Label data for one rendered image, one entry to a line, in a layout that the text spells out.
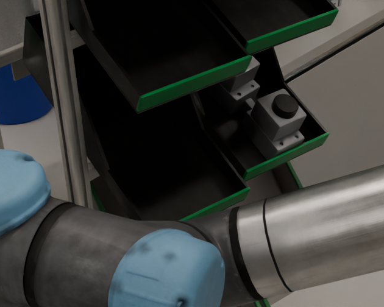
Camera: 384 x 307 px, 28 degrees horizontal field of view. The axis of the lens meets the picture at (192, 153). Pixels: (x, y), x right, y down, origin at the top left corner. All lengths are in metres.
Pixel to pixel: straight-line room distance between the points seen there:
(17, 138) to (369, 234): 1.19
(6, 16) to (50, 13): 0.86
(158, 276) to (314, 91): 1.61
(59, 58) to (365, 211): 0.35
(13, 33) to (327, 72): 0.86
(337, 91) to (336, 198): 1.59
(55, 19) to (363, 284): 0.71
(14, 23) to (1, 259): 1.14
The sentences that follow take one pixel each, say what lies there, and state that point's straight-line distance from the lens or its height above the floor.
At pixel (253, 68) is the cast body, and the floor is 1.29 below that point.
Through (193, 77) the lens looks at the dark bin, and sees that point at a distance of 0.72.
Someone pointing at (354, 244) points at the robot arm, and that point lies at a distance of 0.55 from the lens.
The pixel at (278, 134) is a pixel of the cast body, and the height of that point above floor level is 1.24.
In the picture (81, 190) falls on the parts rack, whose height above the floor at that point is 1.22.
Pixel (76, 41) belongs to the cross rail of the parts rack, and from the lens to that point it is 0.77.
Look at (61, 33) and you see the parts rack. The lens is 0.76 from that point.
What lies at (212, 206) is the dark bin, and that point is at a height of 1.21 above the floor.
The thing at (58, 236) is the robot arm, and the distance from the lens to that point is 0.49.
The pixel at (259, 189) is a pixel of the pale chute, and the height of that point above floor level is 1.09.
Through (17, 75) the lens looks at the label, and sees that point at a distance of 0.98.
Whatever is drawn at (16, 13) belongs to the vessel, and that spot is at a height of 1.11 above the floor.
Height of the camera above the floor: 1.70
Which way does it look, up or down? 33 degrees down
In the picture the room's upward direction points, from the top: 2 degrees counter-clockwise
